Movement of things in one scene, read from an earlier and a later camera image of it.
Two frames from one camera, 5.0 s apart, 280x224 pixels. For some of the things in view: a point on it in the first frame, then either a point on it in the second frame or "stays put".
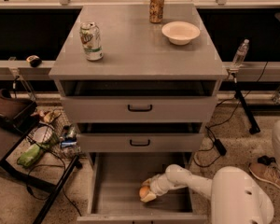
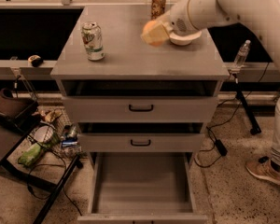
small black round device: (35, 61) stays put
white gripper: (157, 186) → (177, 20)
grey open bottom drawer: (115, 182) stays put
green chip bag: (30, 156) stays put
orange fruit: (144, 190) → (155, 33)
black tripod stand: (239, 95) stays put
